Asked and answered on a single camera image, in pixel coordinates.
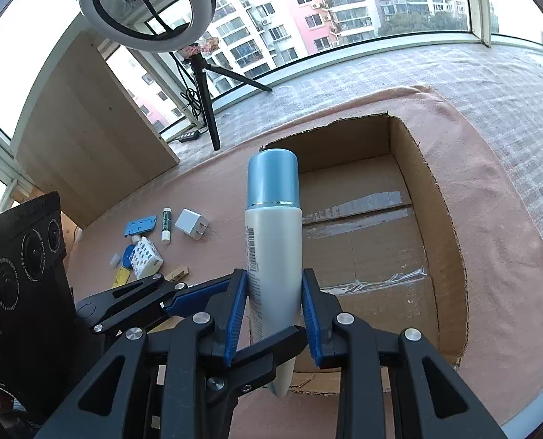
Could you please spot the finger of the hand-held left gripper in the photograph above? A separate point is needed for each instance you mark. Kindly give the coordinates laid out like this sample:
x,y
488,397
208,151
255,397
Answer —
x,y
271,352
193,299

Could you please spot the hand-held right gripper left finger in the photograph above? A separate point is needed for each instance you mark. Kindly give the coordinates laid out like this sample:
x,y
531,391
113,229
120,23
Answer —
x,y
234,320

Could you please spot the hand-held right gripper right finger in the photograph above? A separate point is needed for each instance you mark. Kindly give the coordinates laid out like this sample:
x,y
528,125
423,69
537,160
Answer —
x,y
310,324

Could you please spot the blue round tape measure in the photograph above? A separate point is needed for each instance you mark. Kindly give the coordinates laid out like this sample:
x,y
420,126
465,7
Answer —
x,y
127,256

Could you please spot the blue plastic plate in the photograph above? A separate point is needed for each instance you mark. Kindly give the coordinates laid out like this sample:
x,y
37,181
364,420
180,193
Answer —
x,y
139,227

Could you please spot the white bottle with blue cap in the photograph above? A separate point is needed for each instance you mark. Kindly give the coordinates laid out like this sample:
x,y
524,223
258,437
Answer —
x,y
273,238

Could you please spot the cardboard box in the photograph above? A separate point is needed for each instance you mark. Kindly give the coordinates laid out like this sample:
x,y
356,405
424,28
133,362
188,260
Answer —
x,y
367,247

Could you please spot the white dotted small box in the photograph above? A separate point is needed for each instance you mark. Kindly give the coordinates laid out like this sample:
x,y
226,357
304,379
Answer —
x,y
144,256

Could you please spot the yellow small packet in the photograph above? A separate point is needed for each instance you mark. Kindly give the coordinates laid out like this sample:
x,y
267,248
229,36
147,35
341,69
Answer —
x,y
121,278

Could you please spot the white charger plug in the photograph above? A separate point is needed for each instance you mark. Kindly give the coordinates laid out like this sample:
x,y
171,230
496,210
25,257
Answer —
x,y
189,223

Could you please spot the green and white lip balm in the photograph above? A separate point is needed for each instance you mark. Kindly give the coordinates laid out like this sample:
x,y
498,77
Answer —
x,y
165,224

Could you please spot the small white cap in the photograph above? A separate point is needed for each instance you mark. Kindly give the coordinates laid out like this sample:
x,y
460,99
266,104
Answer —
x,y
115,259

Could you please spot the wooden cabinet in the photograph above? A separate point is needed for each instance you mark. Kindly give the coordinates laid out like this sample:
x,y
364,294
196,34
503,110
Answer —
x,y
83,137

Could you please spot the pink blanket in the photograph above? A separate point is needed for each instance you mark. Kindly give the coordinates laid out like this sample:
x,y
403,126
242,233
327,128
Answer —
x,y
482,238

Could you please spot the black tripod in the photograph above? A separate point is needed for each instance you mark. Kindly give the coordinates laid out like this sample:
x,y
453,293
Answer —
x,y
206,96

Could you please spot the grey checked cloth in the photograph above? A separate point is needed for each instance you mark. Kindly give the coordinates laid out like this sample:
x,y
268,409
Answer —
x,y
482,77

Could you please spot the white window frame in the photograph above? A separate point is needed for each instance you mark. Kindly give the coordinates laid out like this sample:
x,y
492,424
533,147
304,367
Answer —
x,y
475,0

